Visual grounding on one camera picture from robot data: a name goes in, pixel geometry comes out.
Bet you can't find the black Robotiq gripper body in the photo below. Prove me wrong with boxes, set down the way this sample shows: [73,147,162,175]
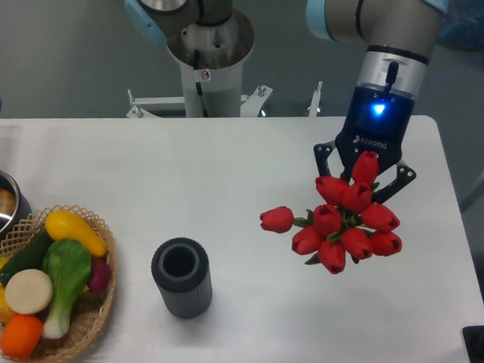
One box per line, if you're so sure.
[336,86,415,177]

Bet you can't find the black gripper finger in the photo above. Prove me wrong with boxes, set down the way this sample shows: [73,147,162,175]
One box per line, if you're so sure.
[372,160,417,204]
[313,141,336,177]

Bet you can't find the red tulip bouquet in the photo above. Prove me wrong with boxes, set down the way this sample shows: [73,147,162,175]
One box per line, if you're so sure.
[259,151,402,275]

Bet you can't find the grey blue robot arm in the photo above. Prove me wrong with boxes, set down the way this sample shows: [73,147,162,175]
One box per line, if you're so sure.
[124,0,448,203]

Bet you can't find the blue plastic bag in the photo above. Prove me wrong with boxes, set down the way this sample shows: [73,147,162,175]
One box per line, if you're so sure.
[438,0,484,62]

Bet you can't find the black device at table edge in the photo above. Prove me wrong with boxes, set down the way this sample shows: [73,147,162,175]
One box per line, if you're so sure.
[462,325,484,363]

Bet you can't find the dark grey ribbed vase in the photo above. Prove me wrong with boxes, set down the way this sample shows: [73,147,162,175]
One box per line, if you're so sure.
[151,238,213,319]

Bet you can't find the purple red radish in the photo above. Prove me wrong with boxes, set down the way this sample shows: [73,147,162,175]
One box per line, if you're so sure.
[87,258,112,292]

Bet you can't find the yellow squash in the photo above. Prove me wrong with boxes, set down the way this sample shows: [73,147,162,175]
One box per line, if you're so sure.
[44,210,108,258]

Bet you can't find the green bok choy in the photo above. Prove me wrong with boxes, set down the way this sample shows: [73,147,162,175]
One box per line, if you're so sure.
[42,239,92,340]

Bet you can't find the woven wicker basket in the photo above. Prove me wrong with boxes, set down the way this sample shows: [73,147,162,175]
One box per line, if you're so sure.
[0,205,117,363]

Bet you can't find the dark green cucumber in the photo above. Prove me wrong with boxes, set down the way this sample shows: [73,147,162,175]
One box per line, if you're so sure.
[0,229,54,285]

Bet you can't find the cream round disc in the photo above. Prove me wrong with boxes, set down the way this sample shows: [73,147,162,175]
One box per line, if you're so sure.
[5,269,53,315]

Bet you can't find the orange fruit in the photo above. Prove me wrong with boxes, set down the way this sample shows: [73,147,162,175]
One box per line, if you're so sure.
[0,314,43,359]

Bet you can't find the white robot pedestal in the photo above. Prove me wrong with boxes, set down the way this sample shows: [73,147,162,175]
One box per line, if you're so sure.
[124,0,273,118]

